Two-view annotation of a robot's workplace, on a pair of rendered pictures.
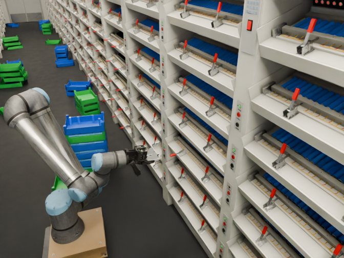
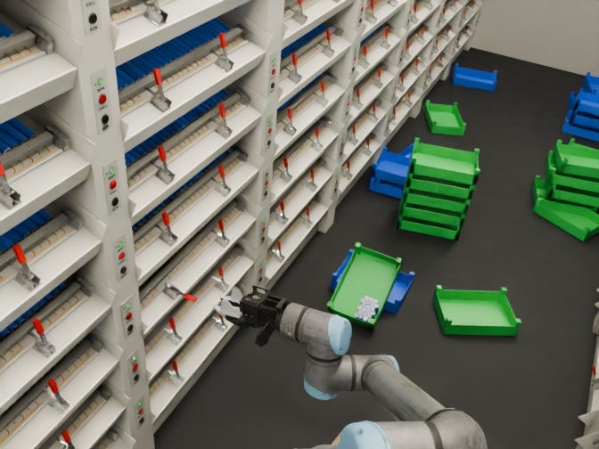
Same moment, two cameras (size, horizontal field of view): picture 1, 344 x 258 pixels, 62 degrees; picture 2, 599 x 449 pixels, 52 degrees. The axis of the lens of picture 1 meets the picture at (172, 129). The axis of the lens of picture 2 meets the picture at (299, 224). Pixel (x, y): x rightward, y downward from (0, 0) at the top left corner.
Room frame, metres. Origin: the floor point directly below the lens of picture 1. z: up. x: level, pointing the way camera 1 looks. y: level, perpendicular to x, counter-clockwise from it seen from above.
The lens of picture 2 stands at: (1.99, 1.08, 1.79)
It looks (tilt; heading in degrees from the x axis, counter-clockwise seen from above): 37 degrees down; 228
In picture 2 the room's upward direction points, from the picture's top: 6 degrees clockwise
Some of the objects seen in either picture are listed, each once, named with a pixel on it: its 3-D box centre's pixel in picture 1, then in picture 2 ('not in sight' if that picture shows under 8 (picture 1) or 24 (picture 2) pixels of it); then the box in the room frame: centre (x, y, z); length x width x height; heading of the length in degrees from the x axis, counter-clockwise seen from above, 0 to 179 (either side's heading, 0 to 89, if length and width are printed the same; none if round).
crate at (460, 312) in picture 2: not in sight; (475, 310); (0.21, 0.22, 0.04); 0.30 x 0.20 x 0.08; 145
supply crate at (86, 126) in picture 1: (85, 123); not in sight; (2.02, 0.70, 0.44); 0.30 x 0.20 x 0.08; 102
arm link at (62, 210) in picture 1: (62, 207); not in sight; (1.20, 0.62, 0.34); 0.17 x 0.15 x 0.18; 148
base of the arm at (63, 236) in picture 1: (66, 224); not in sight; (1.19, 0.62, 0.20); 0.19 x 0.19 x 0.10
